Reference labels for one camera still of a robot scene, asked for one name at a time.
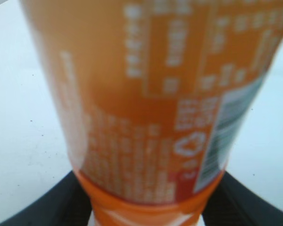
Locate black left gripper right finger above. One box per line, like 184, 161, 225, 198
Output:
202, 172, 283, 226

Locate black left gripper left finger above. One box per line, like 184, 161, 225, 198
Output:
0, 171, 92, 226

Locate orange Mirinda soda bottle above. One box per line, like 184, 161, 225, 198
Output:
20, 0, 283, 226

